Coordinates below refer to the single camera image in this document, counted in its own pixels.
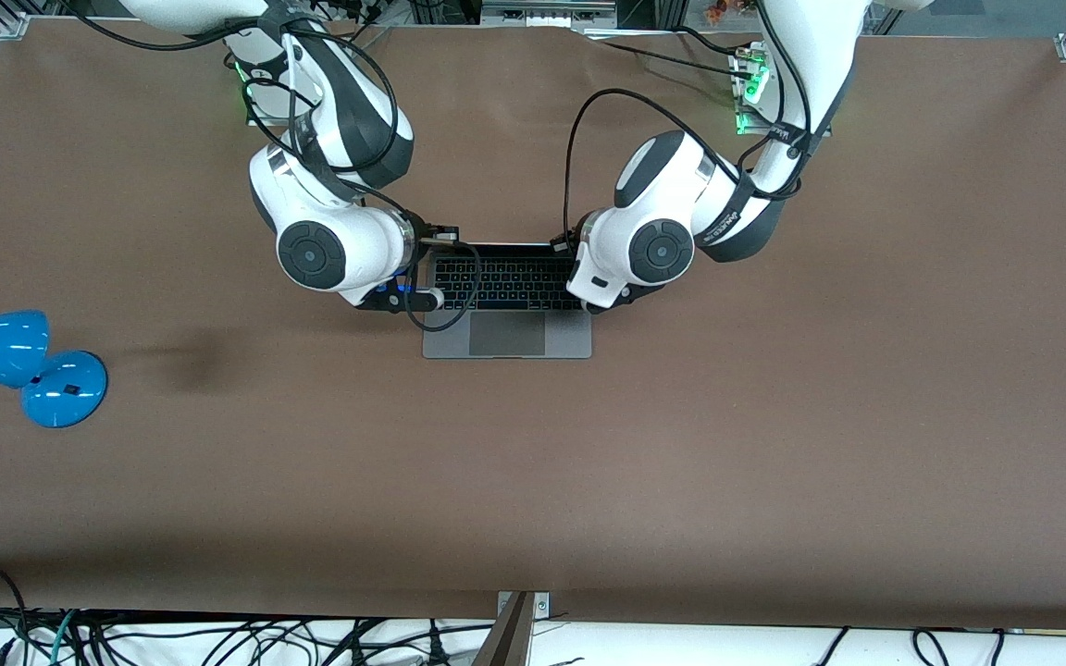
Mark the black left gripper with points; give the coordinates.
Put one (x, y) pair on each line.
(574, 248)

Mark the grey power strip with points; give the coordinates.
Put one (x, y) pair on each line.
(542, 14)

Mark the grey laptop with black keyboard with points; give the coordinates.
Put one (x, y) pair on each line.
(505, 333)

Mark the small orange object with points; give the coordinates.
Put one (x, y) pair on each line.
(716, 9)

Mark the dark camera stand post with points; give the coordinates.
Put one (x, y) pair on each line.
(505, 643)

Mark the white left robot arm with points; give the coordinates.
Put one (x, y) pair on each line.
(663, 250)

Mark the silver table edge bracket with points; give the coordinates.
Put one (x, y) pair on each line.
(542, 604)

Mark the aluminium frame post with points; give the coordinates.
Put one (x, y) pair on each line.
(672, 11)

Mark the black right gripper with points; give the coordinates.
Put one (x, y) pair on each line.
(419, 242)

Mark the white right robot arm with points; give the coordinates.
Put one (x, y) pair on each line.
(329, 250)

